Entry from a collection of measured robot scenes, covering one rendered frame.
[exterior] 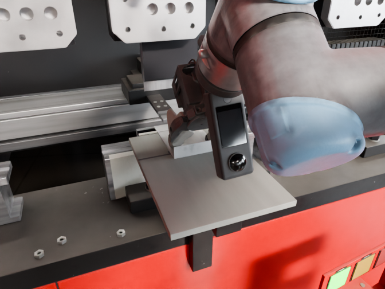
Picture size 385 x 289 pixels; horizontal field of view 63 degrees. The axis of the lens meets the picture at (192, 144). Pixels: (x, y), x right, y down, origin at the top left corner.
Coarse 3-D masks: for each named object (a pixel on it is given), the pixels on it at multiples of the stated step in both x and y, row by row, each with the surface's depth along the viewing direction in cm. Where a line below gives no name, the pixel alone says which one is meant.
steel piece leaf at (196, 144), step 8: (160, 136) 58; (192, 136) 58; (200, 136) 58; (168, 144) 56; (184, 144) 56; (192, 144) 52; (200, 144) 52; (208, 144) 53; (176, 152) 51; (184, 152) 52; (192, 152) 52; (200, 152) 53
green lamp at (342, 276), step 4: (348, 268) 53; (340, 272) 52; (344, 272) 53; (348, 272) 54; (332, 276) 51; (336, 276) 52; (340, 276) 53; (344, 276) 54; (332, 280) 52; (336, 280) 53; (340, 280) 54; (344, 280) 54; (332, 284) 53; (336, 284) 54; (340, 284) 54; (328, 288) 53; (332, 288) 54; (336, 288) 54
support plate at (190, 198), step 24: (144, 144) 56; (144, 168) 49; (168, 168) 49; (192, 168) 49; (168, 192) 44; (192, 192) 44; (216, 192) 44; (240, 192) 44; (264, 192) 44; (288, 192) 44; (168, 216) 40; (192, 216) 40; (216, 216) 40; (240, 216) 40
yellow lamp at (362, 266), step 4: (372, 256) 55; (364, 260) 55; (368, 260) 55; (360, 264) 55; (364, 264) 55; (368, 264) 56; (356, 268) 55; (360, 268) 55; (364, 268) 56; (368, 268) 57; (356, 272) 55; (360, 272) 56; (364, 272) 57; (352, 276) 55; (356, 276) 56
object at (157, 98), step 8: (128, 80) 79; (136, 80) 77; (128, 88) 76; (136, 88) 76; (168, 88) 78; (128, 96) 75; (136, 96) 76; (144, 96) 77; (152, 96) 76; (160, 96) 76; (168, 96) 79; (152, 104) 72; (160, 104) 72; (160, 112) 67
